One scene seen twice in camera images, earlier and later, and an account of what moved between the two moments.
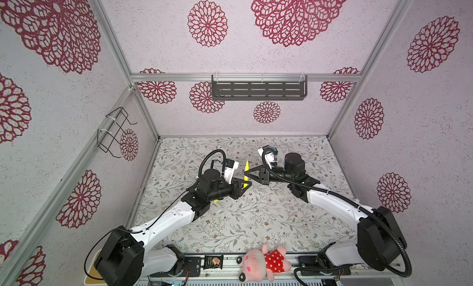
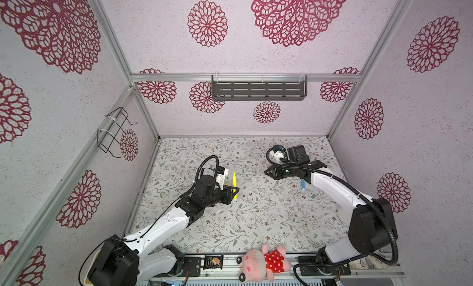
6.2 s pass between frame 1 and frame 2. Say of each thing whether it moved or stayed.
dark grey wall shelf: stayed
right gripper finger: moved
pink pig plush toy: stayed
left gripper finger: moved
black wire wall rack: stayed
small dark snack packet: stayed
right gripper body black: moved
